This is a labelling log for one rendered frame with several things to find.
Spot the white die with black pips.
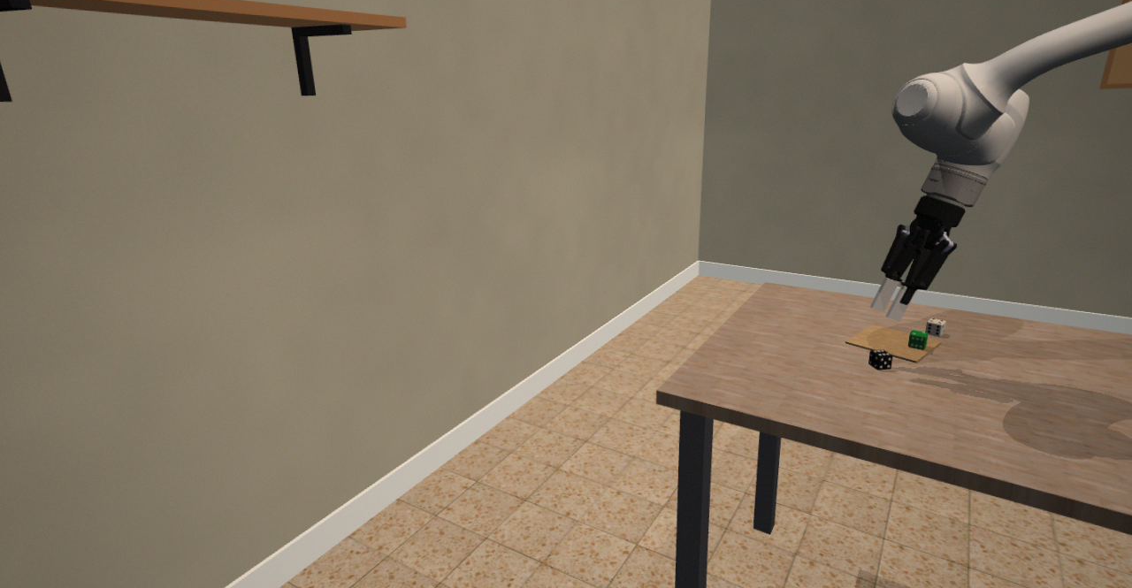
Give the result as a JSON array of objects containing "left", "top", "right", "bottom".
[{"left": 926, "top": 318, "right": 946, "bottom": 336}]

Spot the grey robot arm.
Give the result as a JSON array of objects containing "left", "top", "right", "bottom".
[{"left": 892, "top": 1, "right": 1132, "bottom": 208}]

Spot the green die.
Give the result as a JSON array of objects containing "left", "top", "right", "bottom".
[{"left": 908, "top": 330, "right": 928, "bottom": 350}]

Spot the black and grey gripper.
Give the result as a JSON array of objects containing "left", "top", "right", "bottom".
[{"left": 871, "top": 196, "right": 964, "bottom": 321}]

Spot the tan mat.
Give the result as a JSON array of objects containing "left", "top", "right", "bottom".
[{"left": 844, "top": 325, "right": 941, "bottom": 363}]

